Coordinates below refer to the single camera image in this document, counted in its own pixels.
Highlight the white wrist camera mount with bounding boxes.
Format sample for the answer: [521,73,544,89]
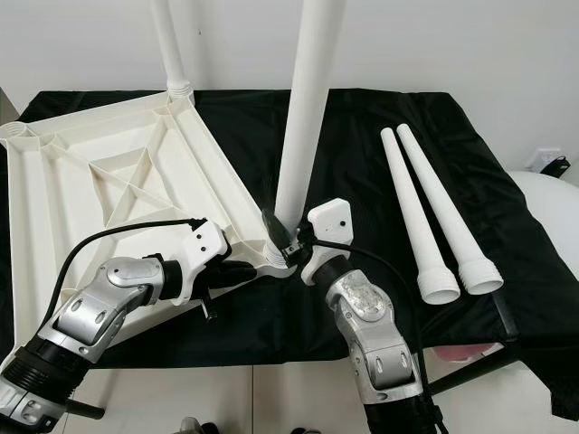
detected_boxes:
[175,222,233,301]
[300,197,354,286]

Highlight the short dark metal bar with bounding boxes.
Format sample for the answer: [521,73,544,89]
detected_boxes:
[492,292,522,349]

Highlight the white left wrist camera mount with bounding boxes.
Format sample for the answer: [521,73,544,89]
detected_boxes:
[175,222,233,301]

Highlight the white plastic children table top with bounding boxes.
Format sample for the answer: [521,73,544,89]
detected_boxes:
[0,90,298,349]

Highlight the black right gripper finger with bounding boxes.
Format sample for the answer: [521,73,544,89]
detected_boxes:
[261,208,295,250]

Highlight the black power plug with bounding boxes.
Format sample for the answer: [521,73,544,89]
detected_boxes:
[547,156,573,178]

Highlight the black table cloth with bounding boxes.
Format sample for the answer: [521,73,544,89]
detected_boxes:
[0,88,579,421]

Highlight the white plastic table leg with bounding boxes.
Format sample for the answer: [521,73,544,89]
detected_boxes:
[149,0,194,97]
[395,122,506,297]
[379,127,462,305]
[271,0,347,265]

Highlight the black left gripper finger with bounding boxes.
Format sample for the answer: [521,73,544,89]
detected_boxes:
[214,260,261,290]

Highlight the white wall socket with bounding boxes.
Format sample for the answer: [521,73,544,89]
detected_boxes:
[528,147,564,175]

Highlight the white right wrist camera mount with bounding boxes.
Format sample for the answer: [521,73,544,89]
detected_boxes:
[300,197,354,286]

